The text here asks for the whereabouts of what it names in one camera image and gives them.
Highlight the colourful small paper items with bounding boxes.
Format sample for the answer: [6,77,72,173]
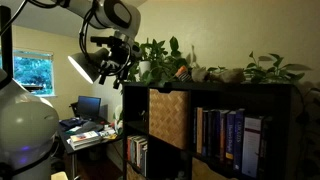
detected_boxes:
[99,124,118,140]

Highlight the white plant pot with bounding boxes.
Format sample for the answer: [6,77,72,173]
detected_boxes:
[138,60,153,83]

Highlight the black book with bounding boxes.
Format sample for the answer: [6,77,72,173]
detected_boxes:
[258,116,273,180]

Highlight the trailing green pothos vine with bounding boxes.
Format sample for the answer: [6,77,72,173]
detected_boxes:
[206,50,313,85]

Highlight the black computer monitor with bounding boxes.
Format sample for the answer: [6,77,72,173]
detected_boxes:
[77,95,102,121]

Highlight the orange spine book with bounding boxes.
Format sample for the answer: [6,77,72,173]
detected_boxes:
[219,109,230,162]

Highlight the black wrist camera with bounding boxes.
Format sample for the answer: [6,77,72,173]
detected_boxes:
[90,35,116,48]

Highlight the black cube bookshelf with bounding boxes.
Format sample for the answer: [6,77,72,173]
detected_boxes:
[121,81,301,180]

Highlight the large woven bamboo basket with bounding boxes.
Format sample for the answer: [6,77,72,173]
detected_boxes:
[148,88,190,150]

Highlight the dark blue cloth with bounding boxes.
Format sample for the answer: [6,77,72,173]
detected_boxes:
[59,117,88,129]

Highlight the stack of books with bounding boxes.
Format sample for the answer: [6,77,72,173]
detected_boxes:
[69,130,103,150]

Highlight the orange striped sock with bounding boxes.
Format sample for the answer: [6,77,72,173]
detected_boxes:
[173,65,193,83]

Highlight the white green desk ornament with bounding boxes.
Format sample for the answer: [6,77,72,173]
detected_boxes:
[113,104,124,134]

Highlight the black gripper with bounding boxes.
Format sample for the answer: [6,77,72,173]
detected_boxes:
[98,41,141,90]

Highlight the dark navy book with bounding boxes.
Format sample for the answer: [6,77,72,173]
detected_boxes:
[201,109,221,158]

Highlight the blue and yellow book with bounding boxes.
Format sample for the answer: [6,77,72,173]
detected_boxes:
[225,110,237,165]

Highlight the window with white frame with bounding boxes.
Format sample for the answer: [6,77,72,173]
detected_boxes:
[0,49,55,98]

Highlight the dark desk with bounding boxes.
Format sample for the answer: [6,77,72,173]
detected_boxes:
[56,117,124,180]

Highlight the orange red book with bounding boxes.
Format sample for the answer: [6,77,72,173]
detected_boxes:
[126,135,133,163]

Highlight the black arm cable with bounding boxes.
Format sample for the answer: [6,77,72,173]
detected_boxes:
[0,0,133,78]

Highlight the black vertical pole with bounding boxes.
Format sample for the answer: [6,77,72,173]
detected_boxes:
[0,5,14,89]

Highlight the grey desk lamp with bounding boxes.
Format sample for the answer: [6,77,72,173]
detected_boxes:
[67,47,111,85]

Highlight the blue circuits book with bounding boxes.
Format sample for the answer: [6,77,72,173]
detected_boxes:
[233,108,246,173]

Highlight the light grey speckled sock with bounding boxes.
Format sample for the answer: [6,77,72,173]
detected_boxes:
[191,67,211,83]

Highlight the tan book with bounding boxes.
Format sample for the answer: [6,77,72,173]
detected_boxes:
[195,107,204,155]

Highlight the grey book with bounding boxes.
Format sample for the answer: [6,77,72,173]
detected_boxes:
[130,135,143,168]

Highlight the pale yellow box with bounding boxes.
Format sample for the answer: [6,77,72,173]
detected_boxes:
[50,170,69,180]

